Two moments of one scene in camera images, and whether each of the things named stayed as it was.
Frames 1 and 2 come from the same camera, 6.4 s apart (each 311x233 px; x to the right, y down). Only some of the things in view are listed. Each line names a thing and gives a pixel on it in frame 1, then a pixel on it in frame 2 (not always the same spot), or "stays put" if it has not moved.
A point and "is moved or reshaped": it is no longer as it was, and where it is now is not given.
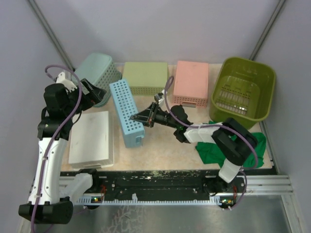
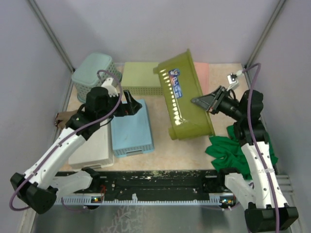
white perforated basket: x=92 y=142 stays put
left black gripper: x=93 y=97 -> x=130 y=108
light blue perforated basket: x=133 y=132 is moved or reshaped
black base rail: x=201 y=184 stays put
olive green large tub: x=242 y=91 -> x=180 y=84
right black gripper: x=147 y=117 -> x=212 y=102
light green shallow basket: x=146 y=77 stays put
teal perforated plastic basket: x=99 y=69 stays put
